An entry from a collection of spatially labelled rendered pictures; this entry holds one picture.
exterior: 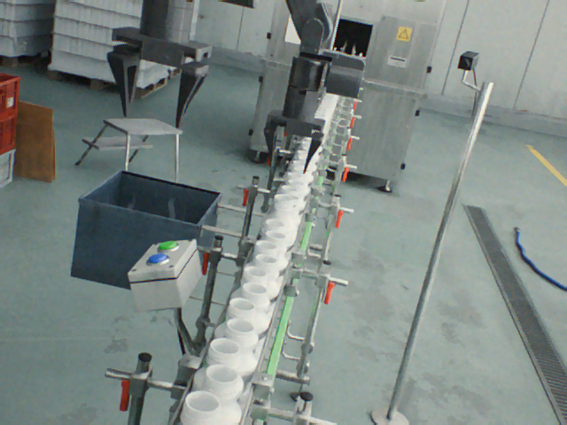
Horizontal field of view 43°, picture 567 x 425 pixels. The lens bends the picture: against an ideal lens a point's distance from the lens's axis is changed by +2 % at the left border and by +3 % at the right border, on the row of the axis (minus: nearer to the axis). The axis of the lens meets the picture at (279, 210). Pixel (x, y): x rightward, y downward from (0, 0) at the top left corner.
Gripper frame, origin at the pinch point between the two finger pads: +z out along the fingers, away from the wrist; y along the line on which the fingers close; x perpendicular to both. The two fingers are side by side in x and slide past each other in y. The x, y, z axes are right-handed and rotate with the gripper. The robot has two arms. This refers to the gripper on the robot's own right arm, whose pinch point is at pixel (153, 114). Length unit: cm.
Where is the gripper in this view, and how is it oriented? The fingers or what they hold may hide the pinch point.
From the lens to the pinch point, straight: 87.6
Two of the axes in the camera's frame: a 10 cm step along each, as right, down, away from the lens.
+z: -2.0, 9.3, 3.1
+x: 1.2, -2.9, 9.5
